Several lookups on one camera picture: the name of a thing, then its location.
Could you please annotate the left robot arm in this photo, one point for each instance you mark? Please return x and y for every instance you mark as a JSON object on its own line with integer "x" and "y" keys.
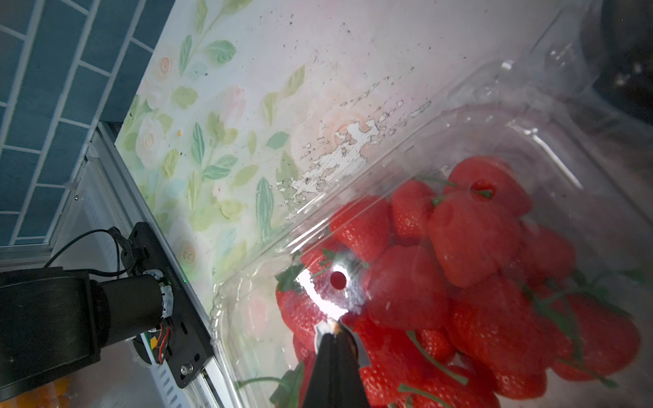
{"x": 55, "y": 322}

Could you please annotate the clear box of blackberries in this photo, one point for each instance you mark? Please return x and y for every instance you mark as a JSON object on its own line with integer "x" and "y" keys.
{"x": 622, "y": 56}

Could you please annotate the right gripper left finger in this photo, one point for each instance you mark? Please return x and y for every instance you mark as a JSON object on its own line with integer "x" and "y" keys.
{"x": 320, "y": 392}

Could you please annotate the clear box of red berries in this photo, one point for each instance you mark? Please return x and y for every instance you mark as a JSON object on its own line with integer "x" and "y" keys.
{"x": 487, "y": 260}

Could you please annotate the aluminium mounting rail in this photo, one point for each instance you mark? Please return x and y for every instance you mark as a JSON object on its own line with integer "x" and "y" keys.
{"x": 101, "y": 208}

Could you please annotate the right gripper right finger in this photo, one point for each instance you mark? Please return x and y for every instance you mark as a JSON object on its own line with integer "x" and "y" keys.
{"x": 349, "y": 390}

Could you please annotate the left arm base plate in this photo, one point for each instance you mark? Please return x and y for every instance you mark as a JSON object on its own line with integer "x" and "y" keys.
{"x": 185, "y": 344}

